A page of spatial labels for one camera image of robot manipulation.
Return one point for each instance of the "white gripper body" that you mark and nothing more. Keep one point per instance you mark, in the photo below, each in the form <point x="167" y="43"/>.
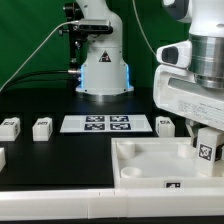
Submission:
<point x="175" y="91"/>

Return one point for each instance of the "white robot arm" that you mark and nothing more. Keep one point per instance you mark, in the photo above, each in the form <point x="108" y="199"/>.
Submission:
<point x="104" y="72"/>

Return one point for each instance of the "black camera on mount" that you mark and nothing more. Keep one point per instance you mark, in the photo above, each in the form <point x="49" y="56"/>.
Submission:
<point x="79" y="28"/>

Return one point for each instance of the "white left obstacle wall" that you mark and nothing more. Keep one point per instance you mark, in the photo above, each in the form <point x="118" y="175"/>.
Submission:
<point x="2" y="158"/>

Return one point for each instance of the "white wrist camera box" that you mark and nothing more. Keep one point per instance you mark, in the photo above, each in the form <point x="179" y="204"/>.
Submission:
<point x="177" y="55"/>

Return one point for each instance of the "white square tabletop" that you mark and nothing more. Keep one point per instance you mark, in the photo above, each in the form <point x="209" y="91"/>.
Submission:
<point x="159" y="163"/>

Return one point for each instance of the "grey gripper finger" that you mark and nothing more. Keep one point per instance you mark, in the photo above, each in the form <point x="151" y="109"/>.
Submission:
<point x="192" y="127"/>

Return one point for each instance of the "white tag base sheet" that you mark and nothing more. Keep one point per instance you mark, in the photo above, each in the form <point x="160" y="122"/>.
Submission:
<point x="105" y="123"/>

